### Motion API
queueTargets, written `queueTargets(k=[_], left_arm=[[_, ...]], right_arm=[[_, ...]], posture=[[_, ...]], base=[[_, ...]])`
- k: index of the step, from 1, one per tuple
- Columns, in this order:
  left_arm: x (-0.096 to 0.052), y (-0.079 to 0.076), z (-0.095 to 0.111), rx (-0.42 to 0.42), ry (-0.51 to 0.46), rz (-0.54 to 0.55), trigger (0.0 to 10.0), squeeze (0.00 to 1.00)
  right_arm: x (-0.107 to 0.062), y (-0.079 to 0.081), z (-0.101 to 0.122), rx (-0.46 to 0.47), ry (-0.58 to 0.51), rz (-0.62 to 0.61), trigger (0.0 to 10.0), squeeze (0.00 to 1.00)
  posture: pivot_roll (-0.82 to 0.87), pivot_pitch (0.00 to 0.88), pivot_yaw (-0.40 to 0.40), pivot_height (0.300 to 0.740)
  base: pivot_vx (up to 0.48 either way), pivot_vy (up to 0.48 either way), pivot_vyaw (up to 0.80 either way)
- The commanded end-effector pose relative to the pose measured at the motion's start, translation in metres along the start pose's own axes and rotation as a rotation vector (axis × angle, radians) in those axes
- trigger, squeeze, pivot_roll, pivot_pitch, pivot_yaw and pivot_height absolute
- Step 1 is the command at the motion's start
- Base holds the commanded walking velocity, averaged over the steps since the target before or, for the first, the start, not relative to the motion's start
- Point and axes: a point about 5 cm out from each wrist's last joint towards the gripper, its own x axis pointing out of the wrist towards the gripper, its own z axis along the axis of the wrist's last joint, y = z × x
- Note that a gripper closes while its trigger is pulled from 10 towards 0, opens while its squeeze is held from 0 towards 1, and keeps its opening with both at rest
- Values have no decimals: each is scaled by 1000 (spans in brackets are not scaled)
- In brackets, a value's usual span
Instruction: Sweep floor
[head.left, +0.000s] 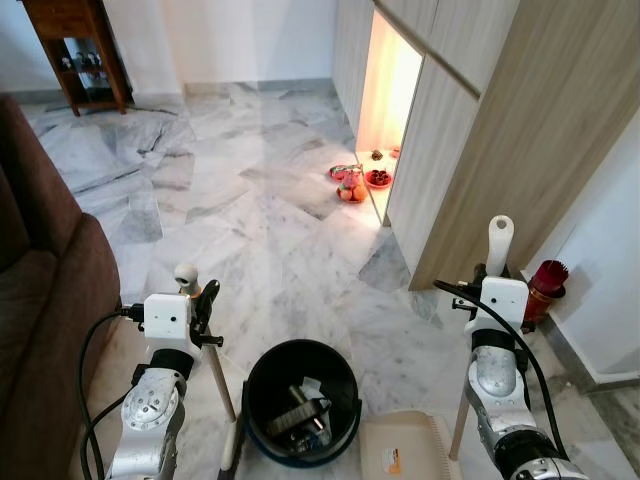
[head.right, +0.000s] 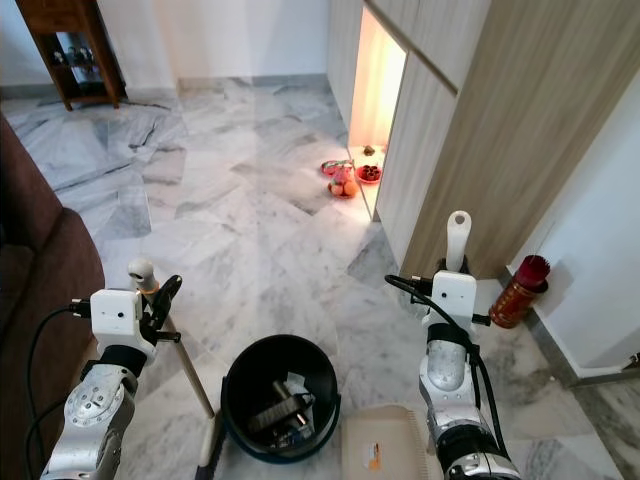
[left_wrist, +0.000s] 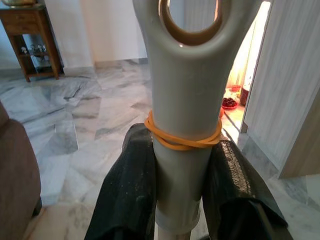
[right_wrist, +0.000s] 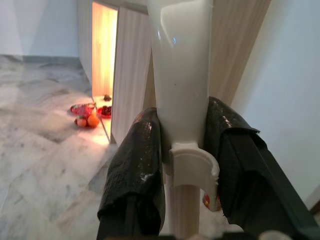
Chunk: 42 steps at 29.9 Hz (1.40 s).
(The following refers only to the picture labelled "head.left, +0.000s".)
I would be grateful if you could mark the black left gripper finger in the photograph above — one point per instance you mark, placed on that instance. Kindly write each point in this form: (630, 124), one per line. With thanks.
(209, 298)

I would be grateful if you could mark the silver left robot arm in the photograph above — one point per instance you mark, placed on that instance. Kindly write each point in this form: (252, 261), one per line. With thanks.
(150, 410)

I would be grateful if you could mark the dark red bottle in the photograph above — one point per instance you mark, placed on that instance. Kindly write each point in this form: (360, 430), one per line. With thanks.
(545, 285)

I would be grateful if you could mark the black round trash bin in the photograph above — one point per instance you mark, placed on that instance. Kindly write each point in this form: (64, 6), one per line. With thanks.
(262, 400)

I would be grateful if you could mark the red plate with dark fruit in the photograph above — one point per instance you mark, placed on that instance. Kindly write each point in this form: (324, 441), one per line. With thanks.
(378, 179)

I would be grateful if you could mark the red plate with oranges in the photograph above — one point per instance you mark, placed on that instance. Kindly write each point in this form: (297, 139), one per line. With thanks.
(352, 190)

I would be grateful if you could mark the brown sofa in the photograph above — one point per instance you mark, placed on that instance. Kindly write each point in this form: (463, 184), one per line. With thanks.
(40, 300)

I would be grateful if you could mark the small dark incense pot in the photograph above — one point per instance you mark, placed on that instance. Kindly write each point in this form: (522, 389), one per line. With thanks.
(376, 155)

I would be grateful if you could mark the tall light wood wardrobe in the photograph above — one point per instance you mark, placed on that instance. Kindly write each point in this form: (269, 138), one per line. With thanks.
(500, 120)

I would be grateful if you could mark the dark wooden display cabinet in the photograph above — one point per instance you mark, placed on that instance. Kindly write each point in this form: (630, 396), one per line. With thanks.
(95, 45)

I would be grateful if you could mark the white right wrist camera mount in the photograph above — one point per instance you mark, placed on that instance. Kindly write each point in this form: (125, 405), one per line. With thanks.
(503, 305)

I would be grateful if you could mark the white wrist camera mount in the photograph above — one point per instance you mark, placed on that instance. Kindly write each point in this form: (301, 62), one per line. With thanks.
(503, 305)
(165, 318)

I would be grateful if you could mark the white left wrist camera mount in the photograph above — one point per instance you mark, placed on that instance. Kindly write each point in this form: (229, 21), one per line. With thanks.
(165, 318)

